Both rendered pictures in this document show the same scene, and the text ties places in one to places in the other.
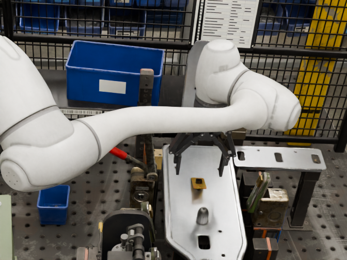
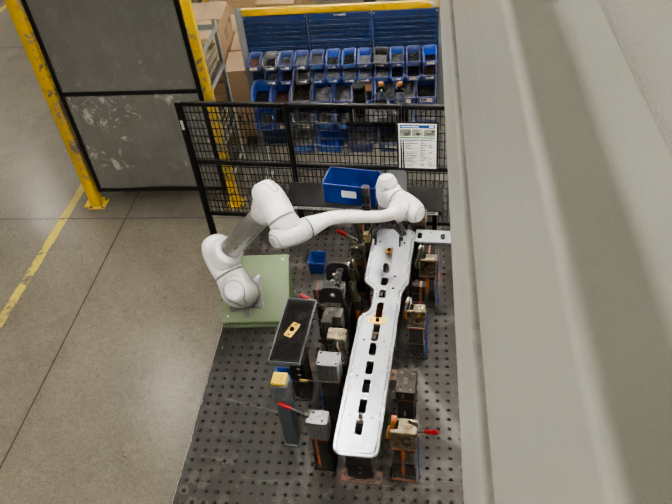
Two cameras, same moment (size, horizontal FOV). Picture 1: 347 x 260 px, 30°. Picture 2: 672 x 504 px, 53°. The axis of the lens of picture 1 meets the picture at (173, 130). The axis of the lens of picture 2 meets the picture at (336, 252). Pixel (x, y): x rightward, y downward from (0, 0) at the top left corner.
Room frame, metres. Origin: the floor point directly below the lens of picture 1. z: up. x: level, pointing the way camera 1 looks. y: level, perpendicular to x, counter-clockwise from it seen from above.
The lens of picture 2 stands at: (-1.11, -0.76, 3.37)
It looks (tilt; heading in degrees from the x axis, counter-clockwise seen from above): 42 degrees down; 21
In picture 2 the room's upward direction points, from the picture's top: 7 degrees counter-clockwise
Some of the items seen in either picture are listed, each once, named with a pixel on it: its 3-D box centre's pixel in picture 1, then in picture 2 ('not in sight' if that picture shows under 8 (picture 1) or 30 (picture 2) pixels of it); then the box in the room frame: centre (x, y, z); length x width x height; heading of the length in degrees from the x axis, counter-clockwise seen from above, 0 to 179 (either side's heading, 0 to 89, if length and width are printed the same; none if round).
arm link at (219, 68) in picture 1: (221, 71); (388, 190); (1.38, -0.10, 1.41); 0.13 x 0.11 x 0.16; 54
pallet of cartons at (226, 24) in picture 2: not in sight; (236, 63); (4.17, 2.05, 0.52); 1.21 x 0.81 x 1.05; 15
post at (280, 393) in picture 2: not in sight; (287, 411); (0.39, 0.13, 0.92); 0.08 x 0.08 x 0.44; 6
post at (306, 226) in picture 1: (303, 194); not in sight; (1.57, -0.45, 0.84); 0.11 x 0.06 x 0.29; 96
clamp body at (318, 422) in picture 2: not in sight; (321, 441); (0.31, -0.05, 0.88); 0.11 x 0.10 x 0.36; 96
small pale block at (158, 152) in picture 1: (152, 196); (368, 258); (1.44, 0.04, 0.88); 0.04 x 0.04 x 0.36; 6
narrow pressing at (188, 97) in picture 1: (202, 88); (396, 196); (1.64, -0.07, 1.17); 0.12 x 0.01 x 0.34; 96
